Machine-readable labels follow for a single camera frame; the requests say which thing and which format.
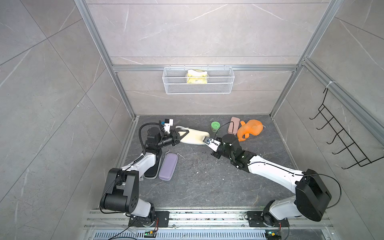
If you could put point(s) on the black wire hook rack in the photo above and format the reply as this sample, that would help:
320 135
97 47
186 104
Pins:
341 135

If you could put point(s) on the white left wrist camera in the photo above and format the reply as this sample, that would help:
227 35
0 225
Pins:
167 124

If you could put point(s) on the slotted metal base rail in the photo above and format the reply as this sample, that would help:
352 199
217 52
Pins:
204 224

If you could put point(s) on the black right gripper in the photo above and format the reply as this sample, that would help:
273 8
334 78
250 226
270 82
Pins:
214 154

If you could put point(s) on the black zippered umbrella sleeve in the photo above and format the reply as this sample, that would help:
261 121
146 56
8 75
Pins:
153 172

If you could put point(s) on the green lidded jar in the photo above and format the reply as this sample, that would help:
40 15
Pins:
215 126

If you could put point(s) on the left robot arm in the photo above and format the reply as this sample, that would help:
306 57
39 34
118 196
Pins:
121 191

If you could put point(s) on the orange watering can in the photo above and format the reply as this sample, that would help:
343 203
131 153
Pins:
252 127

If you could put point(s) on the white wire wall basket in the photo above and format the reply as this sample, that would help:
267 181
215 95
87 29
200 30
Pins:
220 81

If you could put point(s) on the yellow white pouch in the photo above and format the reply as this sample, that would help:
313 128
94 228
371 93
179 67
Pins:
197 77

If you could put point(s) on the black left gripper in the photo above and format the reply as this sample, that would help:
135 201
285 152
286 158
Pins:
174 137

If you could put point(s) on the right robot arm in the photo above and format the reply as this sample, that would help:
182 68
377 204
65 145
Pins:
311 196

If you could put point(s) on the aluminium cage frame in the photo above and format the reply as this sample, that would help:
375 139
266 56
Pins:
316 67

